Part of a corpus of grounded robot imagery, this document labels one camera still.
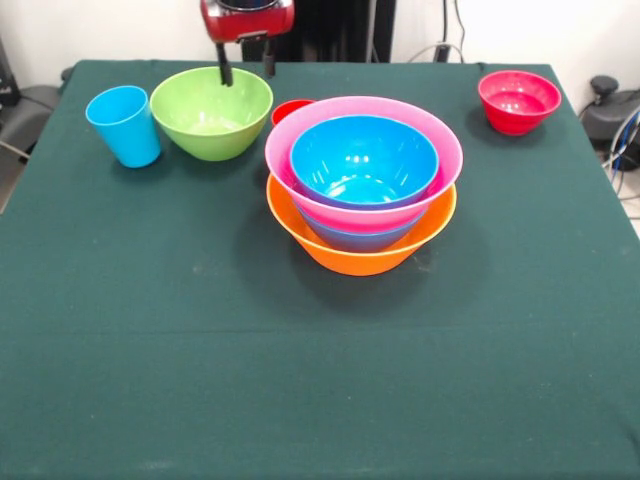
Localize green bowl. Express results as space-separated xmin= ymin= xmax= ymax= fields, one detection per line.
xmin=149 ymin=66 xmax=275 ymax=162

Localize orange bowl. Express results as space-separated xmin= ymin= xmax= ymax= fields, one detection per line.
xmin=265 ymin=172 xmax=458 ymax=277

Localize blue bowl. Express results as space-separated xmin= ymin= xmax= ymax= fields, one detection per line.
xmin=289 ymin=114 xmax=440 ymax=210
xmin=294 ymin=207 xmax=427 ymax=254

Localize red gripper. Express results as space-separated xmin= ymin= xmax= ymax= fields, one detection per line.
xmin=199 ymin=0 xmax=297 ymax=88

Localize dark green tablecloth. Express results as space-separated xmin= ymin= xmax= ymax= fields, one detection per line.
xmin=0 ymin=58 xmax=640 ymax=480

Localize black wall cable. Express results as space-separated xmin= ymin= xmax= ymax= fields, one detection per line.
xmin=434 ymin=0 xmax=467 ymax=64

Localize tangled cables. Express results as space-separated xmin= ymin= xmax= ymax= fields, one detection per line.
xmin=602 ymin=110 xmax=640 ymax=201

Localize blue cup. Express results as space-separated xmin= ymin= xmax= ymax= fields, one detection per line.
xmin=84 ymin=85 xmax=163 ymax=169

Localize large pink bowl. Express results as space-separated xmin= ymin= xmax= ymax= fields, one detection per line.
xmin=264 ymin=95 xmax=464 ymax=234

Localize small pink-red bowl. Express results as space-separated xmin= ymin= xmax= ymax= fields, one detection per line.
xmin=477 ymin=69 xmax=563 ymax=137

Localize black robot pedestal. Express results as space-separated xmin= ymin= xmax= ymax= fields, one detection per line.
xmin=238 ymin=0 xmax=397 ymax=64

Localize red cup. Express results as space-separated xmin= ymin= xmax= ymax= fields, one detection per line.
xmin=270 ymin=99 xmax=316 ymax=126

